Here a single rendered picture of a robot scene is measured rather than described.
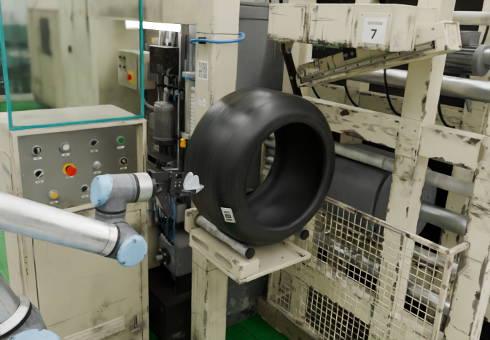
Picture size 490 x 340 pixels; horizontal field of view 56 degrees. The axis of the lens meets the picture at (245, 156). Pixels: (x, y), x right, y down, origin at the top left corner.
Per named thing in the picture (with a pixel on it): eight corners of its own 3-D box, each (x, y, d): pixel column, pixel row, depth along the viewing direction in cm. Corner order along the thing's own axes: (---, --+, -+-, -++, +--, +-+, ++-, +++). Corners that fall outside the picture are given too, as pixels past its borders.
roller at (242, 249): (204, 222, 194) (195, 225, 192) (203, 212, 192) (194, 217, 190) (256, 256, 168) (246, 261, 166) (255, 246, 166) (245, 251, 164)
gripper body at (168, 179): (188, 172, 147) (154, 174, 140) (185, 198, 149) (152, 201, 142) (176, 166, 153) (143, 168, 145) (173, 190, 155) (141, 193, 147)
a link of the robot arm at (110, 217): (100, 255, 133) (103, 216, 130) (87, 239, 141) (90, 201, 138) (130, 251, 138) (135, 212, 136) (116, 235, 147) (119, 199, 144)
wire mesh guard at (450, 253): (266, 300, 240) (275, 175, 221) (269, 300, 242) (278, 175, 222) (419, 417, 173) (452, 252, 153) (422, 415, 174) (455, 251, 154)
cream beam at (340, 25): (265, 40, 190) (267, 3, 186) (308, 41, 205) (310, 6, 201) (389, 52, 145) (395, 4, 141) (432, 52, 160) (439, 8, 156)
